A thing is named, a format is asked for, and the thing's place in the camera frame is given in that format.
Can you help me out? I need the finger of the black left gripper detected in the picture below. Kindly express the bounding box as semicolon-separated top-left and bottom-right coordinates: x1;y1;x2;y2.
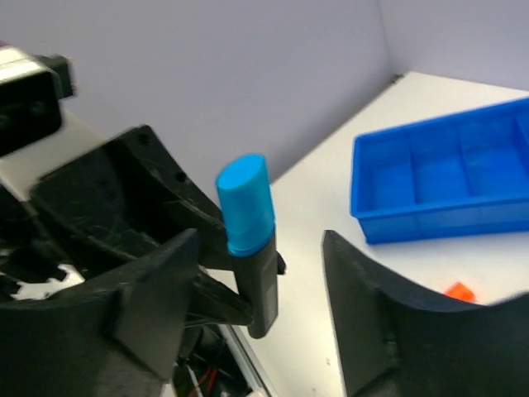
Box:
30;125;226;265
184;269;253;328

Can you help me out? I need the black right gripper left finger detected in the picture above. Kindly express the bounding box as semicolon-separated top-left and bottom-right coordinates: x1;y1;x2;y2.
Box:
1;229;199;396

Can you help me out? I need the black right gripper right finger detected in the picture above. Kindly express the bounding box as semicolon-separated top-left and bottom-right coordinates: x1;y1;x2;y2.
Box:
322;230;528;396

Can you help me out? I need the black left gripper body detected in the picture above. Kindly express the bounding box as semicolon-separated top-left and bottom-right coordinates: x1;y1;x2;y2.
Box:
1;188;128;302

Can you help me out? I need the orange capped black highlighter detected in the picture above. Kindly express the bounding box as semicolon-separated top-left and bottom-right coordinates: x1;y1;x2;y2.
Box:
444;282;477;304

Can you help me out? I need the blue highlighter cap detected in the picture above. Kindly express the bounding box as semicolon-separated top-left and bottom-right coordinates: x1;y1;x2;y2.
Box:
216;153;275;257

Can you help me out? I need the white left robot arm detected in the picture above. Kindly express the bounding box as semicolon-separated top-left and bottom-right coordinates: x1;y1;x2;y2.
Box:
1;114;254;327

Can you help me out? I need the blue compartment tray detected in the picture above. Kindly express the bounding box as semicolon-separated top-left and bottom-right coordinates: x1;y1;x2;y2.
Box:
350;99;528;244

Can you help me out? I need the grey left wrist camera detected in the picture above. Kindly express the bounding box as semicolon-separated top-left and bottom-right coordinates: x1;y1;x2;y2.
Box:
1;42;76;156

